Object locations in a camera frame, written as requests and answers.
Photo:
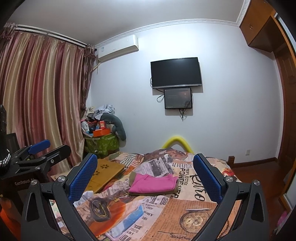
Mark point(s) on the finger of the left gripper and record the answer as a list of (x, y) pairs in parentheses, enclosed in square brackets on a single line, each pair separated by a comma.
[(38, 145), (43, 163)]

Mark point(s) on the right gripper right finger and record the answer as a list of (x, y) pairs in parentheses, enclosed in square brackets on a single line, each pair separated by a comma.
[(251, 221)]

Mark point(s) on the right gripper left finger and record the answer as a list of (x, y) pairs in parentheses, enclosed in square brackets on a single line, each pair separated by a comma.
[(38, 221)]

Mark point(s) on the pink pants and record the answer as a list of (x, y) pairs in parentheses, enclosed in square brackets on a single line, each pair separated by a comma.
[(152, 184)]

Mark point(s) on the wooden lap desk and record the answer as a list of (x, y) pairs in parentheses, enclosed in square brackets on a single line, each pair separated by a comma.
[(105, 172)]

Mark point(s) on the pile of clothes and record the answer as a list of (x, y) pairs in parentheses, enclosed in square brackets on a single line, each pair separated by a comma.
[(92, 116)]

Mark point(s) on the orange box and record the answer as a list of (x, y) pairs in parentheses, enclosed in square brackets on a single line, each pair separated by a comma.
[(101, 132)]

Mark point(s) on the newspaper print bed sheet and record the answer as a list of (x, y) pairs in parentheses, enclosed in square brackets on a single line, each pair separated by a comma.
[(114, 213)]

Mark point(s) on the green storage box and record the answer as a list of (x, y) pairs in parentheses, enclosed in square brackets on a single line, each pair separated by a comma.
[(102, 146)]

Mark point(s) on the striped pink gold curtain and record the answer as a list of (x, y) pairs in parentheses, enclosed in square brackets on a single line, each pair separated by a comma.
[(44, 87)]

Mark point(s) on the grey plush toy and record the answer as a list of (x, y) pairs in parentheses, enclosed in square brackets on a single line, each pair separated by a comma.
[(117, 125)]

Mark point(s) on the white air conditioner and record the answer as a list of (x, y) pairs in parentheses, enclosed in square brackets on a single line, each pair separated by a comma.
[(111, 49)]

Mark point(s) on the yellow foam bed guard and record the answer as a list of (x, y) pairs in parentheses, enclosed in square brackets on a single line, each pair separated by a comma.
[(180, 141)]

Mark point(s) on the brown wooden door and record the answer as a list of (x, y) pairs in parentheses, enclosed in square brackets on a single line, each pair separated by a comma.
[(285, 58)]

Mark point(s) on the wooden overhead cabinet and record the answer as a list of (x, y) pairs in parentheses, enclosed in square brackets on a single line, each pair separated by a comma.
[(259, 28)]

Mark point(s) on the small black wall monitor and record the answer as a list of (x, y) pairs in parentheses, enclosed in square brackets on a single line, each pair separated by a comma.
[(178, 98)]

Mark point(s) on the black wall television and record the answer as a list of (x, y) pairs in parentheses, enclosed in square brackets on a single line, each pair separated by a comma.
[(180, 72)]

